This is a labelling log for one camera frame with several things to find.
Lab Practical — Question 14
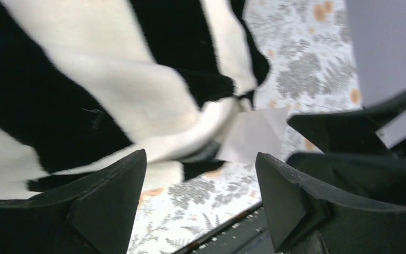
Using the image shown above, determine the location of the white care label tag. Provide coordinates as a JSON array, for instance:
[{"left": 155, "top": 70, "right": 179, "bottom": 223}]
[{"left": 216, "top": 107, "right": 288, "bottom": 164}]

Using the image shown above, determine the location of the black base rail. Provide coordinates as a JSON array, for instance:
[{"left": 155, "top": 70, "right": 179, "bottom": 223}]
[{"left": 173, "top": 202, "right": 274, "bottom": 254}]

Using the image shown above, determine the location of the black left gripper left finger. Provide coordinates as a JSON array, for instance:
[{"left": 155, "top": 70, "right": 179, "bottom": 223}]
[{"left": 0, "top": 150, "right": 146, "bottom": 254}]

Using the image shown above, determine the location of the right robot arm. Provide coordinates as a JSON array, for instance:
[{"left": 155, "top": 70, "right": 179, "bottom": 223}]
[{"left": 286, "top": 91, "right": 406, "bottom": 206}]

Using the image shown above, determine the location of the black white striped pillowcase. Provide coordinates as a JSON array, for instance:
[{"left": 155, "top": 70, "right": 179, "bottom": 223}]
[{"left": 0, "top": 1, "right": 270, "bottom": 201}]

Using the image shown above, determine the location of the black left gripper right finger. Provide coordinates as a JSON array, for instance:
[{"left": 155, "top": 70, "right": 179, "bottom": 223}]
[{"left": 255, "top": 152, "right": 406, "bottom": 253}]

